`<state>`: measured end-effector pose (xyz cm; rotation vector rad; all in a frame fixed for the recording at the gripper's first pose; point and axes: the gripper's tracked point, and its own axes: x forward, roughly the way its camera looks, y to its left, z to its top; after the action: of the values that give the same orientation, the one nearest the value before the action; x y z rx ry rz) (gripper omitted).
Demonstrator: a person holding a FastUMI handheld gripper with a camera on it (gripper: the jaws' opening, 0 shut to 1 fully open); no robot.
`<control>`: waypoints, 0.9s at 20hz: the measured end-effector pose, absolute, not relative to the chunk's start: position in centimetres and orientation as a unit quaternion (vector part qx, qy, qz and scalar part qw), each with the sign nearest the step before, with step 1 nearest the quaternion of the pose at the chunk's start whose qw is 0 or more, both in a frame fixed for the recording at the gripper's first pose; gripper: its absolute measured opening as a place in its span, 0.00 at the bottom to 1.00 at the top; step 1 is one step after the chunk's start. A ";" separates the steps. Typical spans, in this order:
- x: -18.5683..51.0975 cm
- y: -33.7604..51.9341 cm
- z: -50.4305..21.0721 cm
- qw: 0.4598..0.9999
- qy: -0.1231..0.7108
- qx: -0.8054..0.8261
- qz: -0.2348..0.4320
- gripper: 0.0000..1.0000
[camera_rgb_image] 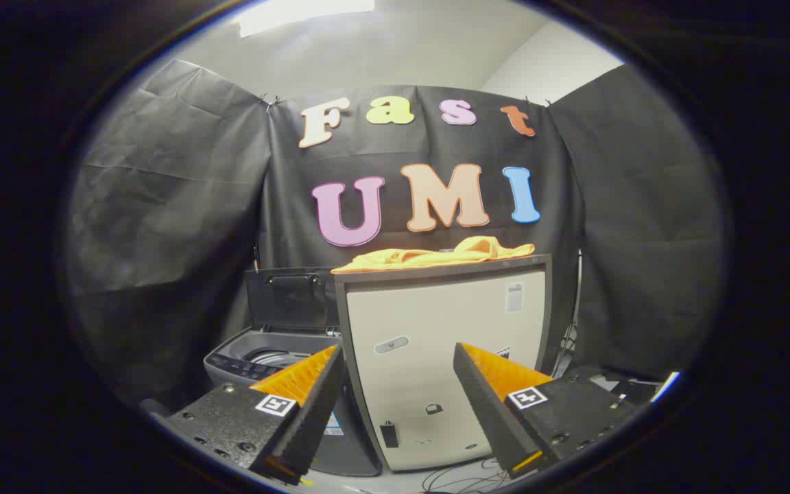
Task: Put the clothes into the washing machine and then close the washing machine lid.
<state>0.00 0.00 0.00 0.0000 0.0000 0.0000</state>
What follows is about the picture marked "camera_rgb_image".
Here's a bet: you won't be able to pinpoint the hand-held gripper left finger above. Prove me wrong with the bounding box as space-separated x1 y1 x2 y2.
162 344 348 486

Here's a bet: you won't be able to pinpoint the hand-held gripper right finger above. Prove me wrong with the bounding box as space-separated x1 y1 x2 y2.
453 342 643 480

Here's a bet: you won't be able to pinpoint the grey washing machine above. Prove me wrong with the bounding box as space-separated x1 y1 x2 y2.
203 327 382 478

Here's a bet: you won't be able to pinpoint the dark transparent washing machine lid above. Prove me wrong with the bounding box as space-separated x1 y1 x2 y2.
244 266 341 337

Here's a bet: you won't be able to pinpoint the yellow polo shirt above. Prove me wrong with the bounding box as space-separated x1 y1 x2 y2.
331 236 536 275

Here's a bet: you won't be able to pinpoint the white cabinet with dark top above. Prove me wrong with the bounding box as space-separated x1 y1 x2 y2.
333 254 553 473

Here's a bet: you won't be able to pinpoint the black backdrop cloth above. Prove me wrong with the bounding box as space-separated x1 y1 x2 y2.
66 58 725 412

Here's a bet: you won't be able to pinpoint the black floor cables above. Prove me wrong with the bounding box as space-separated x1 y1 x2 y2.
422 457 509 494

